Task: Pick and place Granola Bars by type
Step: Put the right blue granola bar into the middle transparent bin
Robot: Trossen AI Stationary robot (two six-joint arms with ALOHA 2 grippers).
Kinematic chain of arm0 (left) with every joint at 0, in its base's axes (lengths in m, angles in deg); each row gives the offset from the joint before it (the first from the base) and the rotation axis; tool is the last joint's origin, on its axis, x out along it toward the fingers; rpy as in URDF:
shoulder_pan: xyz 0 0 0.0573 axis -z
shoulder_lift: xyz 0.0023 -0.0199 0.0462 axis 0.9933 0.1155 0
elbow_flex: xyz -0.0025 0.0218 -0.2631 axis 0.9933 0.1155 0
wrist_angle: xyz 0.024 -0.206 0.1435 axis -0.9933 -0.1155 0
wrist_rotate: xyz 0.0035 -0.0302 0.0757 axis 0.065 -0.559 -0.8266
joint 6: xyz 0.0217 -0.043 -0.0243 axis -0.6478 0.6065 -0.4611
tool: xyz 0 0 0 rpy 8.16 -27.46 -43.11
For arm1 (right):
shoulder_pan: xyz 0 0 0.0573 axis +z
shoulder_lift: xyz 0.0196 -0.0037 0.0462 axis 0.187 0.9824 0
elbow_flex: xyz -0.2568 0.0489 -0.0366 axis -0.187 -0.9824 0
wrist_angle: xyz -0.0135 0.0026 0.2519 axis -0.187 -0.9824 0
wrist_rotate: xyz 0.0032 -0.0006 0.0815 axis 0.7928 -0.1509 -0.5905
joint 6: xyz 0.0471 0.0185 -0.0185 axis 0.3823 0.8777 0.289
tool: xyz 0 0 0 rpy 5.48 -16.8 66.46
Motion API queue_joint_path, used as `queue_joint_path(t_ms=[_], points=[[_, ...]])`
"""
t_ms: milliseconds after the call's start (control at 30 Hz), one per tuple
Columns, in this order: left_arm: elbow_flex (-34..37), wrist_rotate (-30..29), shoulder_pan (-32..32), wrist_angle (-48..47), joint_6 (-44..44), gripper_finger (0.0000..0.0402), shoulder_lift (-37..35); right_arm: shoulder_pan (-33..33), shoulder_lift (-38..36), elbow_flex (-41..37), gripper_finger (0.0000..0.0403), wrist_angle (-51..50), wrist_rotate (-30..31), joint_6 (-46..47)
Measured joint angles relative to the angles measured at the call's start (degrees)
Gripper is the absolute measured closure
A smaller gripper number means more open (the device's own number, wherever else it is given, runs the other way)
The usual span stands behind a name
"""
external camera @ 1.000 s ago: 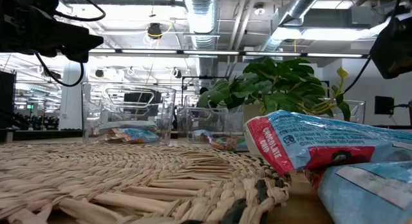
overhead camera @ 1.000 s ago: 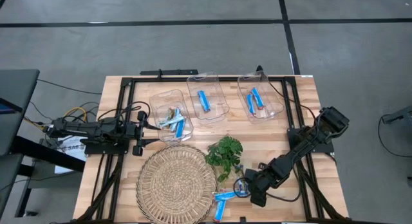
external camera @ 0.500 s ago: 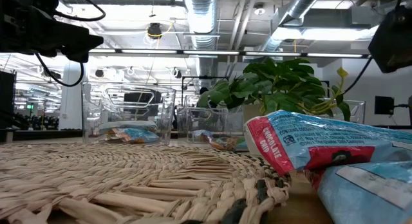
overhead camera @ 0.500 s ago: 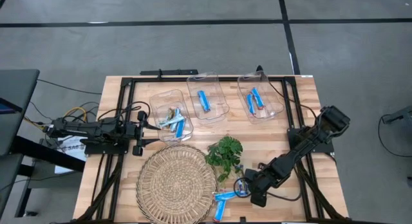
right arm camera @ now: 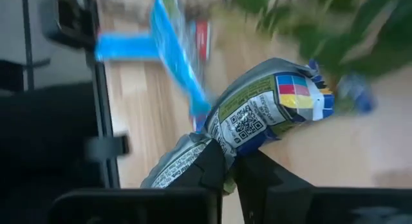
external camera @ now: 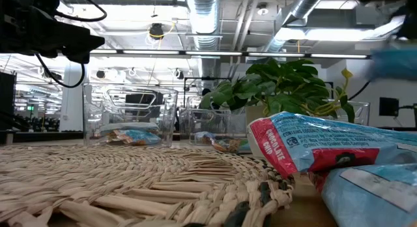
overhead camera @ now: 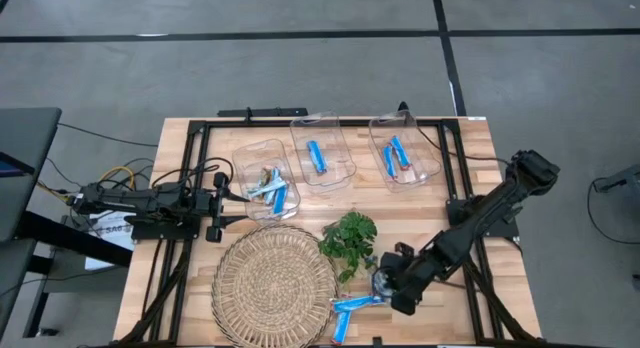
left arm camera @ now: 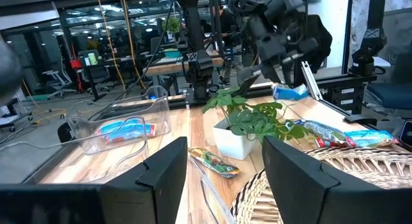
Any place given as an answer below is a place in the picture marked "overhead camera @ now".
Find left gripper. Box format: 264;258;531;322
195;171;251;243

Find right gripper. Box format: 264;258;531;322
373;240;444;317

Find dark and blue granola bar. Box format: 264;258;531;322
368;257;394;295

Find pale blue granola bar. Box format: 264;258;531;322
246;180;287;200

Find blue patterned granola bar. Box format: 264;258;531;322
306;139;330;176

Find blue granola bar red ends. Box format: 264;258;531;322
390;135;413;170
330;310;352;345
331;294;387;314

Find clear plastic bin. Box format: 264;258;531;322
289;111;358;195
230;137;302;224
368;110;444;194

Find green leafy plant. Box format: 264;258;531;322
318;211;379;285

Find round woven placemat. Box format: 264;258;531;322
210;223;340;348

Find white printed box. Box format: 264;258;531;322
83;210;135;272

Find black desk beam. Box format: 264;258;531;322
19;210;134;268

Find grey desk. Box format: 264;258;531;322
0;106;63;334

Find black aluminium frame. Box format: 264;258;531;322
117;116;541;347

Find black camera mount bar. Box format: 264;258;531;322
217;106;310;119

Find yellow floor cable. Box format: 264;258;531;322
98;165;137;193

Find thin black floor cable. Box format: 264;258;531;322
57;121;160;149

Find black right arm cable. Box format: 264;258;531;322
398;101;516;165

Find black looped floor cable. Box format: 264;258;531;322
586;176;640;247

